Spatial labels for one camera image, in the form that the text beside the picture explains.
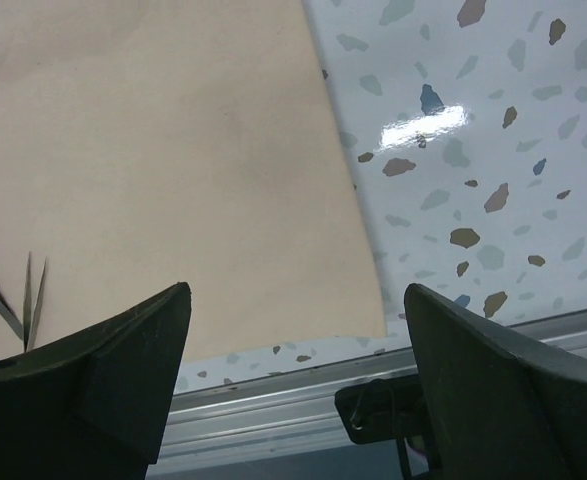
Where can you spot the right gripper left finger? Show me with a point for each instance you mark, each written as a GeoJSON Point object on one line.
{"type": "Point", "coordinates": [94, 404]}

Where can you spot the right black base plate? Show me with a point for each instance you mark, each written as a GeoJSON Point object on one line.
{"type": "Point", "coordinates": [392, 410]}

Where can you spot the beige cloth wrap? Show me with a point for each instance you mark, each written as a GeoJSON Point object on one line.
{"type": "Point", "coordinates": [146, 143]}

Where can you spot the aluminium rail frame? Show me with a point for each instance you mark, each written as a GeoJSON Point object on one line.
{"type": "Point", "coordinates": [269, 417]}

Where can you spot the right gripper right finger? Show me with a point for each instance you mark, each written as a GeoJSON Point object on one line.
{"type": "Point", "coordinates": [502, 405]}

